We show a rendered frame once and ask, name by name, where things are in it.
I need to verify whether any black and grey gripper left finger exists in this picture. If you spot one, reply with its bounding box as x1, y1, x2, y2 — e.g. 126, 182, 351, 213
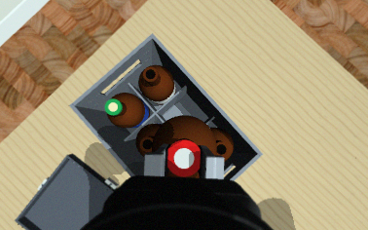
143, 144, 171, 176

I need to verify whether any grey bottle crate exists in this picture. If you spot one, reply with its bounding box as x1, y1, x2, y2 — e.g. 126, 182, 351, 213
69, 33, 263, 181

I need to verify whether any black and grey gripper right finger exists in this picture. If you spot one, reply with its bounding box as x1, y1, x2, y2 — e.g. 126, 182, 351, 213
198, 145, 224, 179

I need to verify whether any grey rectangular tray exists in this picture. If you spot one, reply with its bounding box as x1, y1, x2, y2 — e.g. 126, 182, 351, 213
15, 154, 117, 230

